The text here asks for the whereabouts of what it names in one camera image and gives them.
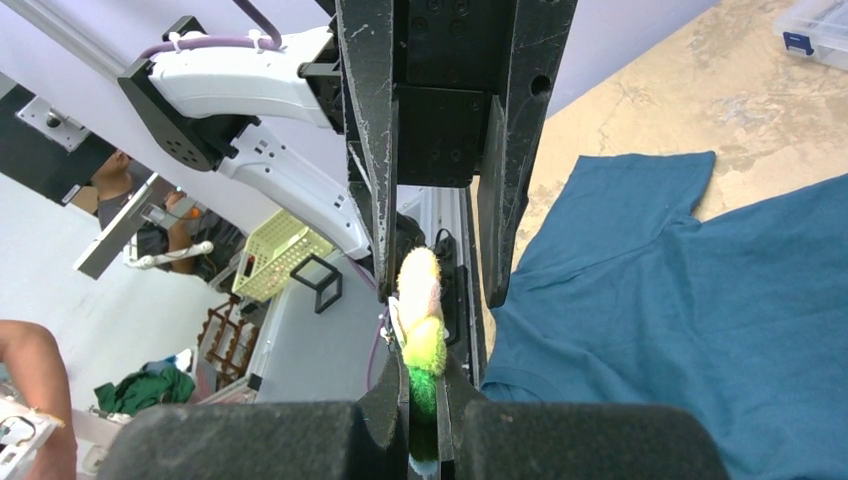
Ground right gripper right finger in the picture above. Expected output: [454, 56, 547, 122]
[438, 358, 729, 479]

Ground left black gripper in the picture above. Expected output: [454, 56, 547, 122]
[336, 0, 577, 309]

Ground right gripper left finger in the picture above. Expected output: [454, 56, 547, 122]
[97, 354, 409, 480]

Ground colourful plush flower brooch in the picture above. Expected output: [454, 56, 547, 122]
[389, 247, 447, 477]

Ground blue t-shirt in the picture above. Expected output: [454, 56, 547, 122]
[482, 151, 847, 479]

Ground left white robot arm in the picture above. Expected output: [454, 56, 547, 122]
[118, 1, 577, 308]

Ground person's bare forearm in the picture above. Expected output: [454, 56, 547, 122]
[1, 320, 77, 480]

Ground pale yellow perforated basket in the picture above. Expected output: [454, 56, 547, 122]
[231, 209, 334, 302]

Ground clear plastic organizer box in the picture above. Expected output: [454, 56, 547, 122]
[773, 0, 847, 71]

